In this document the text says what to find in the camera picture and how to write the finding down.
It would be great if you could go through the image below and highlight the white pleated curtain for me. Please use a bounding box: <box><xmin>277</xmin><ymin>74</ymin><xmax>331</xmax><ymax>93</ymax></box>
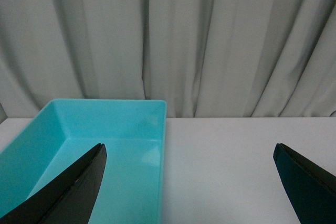
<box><xmin>1</xmin><ymin>0</ymin><xmax>335</xmax><ymax>120</ymax></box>

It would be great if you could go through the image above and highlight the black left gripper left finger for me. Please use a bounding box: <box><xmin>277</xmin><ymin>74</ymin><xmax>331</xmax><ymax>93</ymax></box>
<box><xmin>1</xmin><ymin>143</ymin><xmax>107</xmax><ymax>223</ymax></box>

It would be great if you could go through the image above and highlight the turquoise plastic storage bin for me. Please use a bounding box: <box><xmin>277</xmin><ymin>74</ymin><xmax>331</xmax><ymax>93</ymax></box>
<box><xmin>1</xmin><ymin>99</ymin><xmax>166</xmax><ymax>223</ymax></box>

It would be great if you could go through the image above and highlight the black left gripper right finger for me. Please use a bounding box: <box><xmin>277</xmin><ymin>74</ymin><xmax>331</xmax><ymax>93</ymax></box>
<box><xmin>273</xmin><ymin>143</ymin><xmax>335</xmax><ymax>223</ymax></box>

